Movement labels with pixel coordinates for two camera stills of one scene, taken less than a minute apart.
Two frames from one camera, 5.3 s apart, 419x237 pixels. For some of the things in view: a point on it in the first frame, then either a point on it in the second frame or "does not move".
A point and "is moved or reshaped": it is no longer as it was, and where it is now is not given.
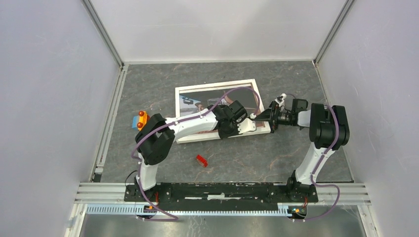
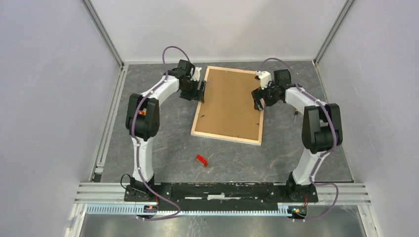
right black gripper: (266, 114) → (258, 93)
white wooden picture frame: (266, 130) is moved or reshaped
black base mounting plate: (223, 196) does not move
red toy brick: (201, 160) does not move
